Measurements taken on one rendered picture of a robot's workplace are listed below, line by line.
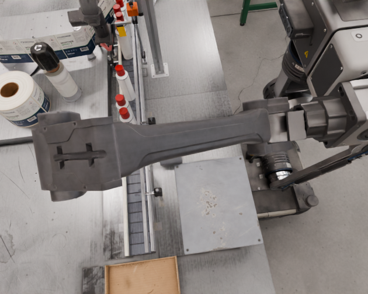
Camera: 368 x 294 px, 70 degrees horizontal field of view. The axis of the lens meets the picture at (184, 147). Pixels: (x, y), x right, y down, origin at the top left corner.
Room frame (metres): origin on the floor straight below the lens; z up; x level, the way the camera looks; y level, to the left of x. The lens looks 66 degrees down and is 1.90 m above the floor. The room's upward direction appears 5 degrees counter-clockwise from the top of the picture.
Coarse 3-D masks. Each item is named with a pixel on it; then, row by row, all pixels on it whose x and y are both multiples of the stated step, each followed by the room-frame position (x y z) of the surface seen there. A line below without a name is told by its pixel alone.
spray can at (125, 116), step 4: (120, 108) 0.54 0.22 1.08; (124, 108) 0.54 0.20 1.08; (120, 112) 0.52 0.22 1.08; (124, 112) 0.52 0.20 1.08; (128, 112) 0.53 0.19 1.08; (120, 116) 0.53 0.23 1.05; (124, 116) 0.51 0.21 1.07; (128, 116) 0.52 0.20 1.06; (132, 116) 0.53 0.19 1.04; (120, 120) 0.52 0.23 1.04; (124, 120) 0.51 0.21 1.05; (128, 120) 0.51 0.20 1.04; (132, 120) 0.52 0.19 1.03
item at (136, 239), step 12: (132, 0) 1.40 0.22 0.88; (132, 60) 0.96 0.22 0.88; (132, 72) 0.88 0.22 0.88; (132, 84) 0.81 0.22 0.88; (132, 108) 0.67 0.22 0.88; (144, 168) 0.37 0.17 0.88; (132, 180) 0.32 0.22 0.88; (144, 180) 0.32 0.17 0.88; (132, 192) 0.27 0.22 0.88; (132, 204) 0.23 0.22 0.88; (132, 216) 0.18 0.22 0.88; (132, 228) 0.14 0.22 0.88; (132, 240) 0.09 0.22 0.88; (132, 252) 0.05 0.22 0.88; (144, 252) 0.05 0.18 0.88
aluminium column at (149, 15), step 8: (144, 0) 0.90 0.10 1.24; (152, 0) 0.90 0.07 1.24; (144, 8) 0.90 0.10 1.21; (152, 8) 0.90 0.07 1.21; (144, 16) 0.90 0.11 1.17; (152, 16) 0.90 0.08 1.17; (152, 24) 0.90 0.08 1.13; (152, 32) 0.91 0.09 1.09; (152, 40) 0.90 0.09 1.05; (152, 48) 0.90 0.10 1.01; (160, 48) 0.90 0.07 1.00; (152, 56) 0.90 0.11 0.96; (160, 56) 0.90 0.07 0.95; (160, 64) 0.90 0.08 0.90; (160, 72) 0.90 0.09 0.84
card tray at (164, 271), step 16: (112, 272) -0.01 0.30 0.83; (128, 272) -0.01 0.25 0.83; (144, 272) -0.02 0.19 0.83; (160, 272) -0.02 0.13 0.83; (176, 272) -0.03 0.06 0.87; (112, 288) -0.06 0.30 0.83; (128, 288) -0.07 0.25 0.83; (144, 288) -0.07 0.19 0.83; (160, 288) -0.07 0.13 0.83; (176, 288) -0.08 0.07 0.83
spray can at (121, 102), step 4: (116, 96) 0.59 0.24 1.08; (120, 96) 0.59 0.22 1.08; (116, 100) 0.58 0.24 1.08; (120, 100) 0.57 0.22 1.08; (124, 100) 0.58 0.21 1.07; (116, 104) 0.59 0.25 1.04; (120, 104) 0.57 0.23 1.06; (124, 104) 0.58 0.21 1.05; (128, 104) 0.58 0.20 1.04; (128, 108) 0.57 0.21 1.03; (132, 112) 0.59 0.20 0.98
